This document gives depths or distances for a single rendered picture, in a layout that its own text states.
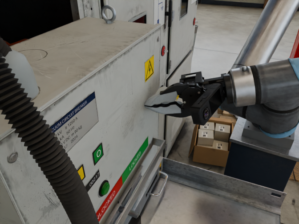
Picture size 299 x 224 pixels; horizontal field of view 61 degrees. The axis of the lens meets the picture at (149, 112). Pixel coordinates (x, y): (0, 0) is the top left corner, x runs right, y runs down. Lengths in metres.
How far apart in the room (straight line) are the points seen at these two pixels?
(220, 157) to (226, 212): 1.28
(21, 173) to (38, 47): 0.28
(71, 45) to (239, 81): 0.36
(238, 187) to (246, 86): 0.44
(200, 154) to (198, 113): 1.63
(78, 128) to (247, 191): 0.67
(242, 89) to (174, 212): 0.46
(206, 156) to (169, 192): 1.27
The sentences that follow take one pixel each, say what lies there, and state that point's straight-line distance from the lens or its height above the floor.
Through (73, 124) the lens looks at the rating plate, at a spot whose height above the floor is 1.33.
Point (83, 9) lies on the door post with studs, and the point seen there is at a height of 1.39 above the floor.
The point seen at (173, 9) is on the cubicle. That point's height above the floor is 1.24.
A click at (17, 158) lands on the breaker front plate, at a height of 1.35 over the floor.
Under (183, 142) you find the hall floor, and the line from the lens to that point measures 2.41.
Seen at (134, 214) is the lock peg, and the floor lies 1.02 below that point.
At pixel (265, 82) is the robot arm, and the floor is 1.31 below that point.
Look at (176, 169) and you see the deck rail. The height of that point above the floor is 0.88.
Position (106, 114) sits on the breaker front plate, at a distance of 0.47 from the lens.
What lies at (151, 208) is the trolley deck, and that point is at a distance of 0.88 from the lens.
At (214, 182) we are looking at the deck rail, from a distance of 0.94.
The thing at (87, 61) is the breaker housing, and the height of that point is 1.39.
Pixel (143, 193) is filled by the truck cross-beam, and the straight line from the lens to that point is 0.81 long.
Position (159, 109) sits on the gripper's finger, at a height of 1.22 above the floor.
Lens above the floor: 1.56
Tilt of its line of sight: 34 degrees down
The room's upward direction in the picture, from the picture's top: straight up
